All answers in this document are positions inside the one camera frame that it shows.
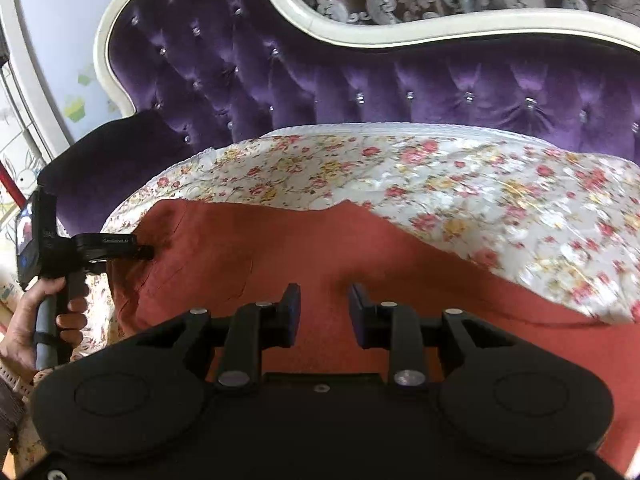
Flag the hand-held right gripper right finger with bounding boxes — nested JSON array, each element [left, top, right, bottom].
[[348, 283, 518, 390]]

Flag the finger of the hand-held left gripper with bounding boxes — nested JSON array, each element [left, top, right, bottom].
[[75, 232, 154, 264]]

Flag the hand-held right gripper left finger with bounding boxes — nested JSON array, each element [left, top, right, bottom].
[[134, 283, 302, 390]]

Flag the terracotta red pants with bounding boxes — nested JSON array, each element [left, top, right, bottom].
[[107, 199, 640, 477]]

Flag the person's left forearm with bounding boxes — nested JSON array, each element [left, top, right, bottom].
[[0, 357, 38, 458]]

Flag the person's left hand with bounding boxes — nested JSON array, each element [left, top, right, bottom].
[[0, 277, 92, 387]]

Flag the red stick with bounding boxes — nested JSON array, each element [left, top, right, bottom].
[[0, 157, 27, 209]]

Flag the floral bed sheet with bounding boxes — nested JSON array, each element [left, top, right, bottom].
[[15, 127, 640, 480]]

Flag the rabbit wall sticker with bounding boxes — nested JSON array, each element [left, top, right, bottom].
[[0, 152, 40, 207]]

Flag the green cupcake wall sticker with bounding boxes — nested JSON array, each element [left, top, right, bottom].
[[64, 66, 97, 124]]

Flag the purple tufted sofa white frame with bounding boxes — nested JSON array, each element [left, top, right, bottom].
[[37, 0, 640, 241]]

